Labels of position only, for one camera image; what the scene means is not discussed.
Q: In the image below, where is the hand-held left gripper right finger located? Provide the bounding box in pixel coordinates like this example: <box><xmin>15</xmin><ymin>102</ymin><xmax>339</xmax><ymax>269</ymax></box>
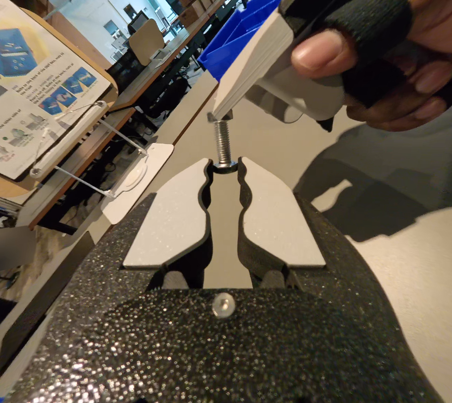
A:
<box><xmin>237</xmin><ymin>157</ymin><xmax>326</xmax><ymax>269</ymax></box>

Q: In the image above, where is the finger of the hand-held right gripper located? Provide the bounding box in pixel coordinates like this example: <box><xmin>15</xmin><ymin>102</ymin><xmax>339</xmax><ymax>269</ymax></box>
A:
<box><xmin>213</xmin><ymin>8</ymin><xmax>346</xmax><ymax>132</ymax></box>

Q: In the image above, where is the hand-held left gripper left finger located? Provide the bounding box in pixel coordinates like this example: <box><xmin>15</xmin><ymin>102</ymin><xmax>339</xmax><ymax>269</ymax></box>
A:
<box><xmin>122</xmin><ymin>158</ymin><xmax>214</xmax><ymax>269</ymax></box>

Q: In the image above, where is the silver hex nut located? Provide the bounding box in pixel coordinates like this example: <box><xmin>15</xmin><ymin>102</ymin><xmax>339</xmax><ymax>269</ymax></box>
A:
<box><xmin>206</xmin><ymin>110</ymin><xmax>234</xmax><ymax>125</ymax></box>

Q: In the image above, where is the silver hex bolt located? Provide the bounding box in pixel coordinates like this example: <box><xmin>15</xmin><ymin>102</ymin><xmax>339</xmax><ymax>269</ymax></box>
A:
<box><xmin>212</xmin><ymin>118</ymin><xmax>241</xmax><ymax>174</ymax></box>

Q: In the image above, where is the person's right hand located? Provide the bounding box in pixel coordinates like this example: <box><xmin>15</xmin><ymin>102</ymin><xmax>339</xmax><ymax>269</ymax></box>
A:
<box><xmin>291</xmin><ymin>0</ymin><xmax>452</xmax><ymax>132</ymax></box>

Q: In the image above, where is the white document stand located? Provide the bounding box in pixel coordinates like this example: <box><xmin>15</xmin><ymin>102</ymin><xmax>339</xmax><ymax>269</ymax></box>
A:
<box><xmin>0</xmin><ymin>4</ymin><xmax>174</xmax><ymax>225</ymax></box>

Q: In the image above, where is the long wooden desk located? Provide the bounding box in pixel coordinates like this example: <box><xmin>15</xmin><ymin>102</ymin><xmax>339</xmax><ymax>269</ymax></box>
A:
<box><xmin>106</xmin><ymin>0</ymin><xmax>265</xmax><ymax>114</ymax></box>

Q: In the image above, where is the tan cardboard panel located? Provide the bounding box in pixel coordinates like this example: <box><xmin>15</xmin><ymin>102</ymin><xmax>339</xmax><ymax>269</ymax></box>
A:
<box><xmin>129</xmin><ymin>18</ymin><xmax>167</xmax><ymax>66</ymax></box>

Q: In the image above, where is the printed instruction sheet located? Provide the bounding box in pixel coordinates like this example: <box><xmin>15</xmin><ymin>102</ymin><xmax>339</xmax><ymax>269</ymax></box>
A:
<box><xmin>0</xmin><ymin>0</ymin><xmax>112</xmax><ymax>180</ymax></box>

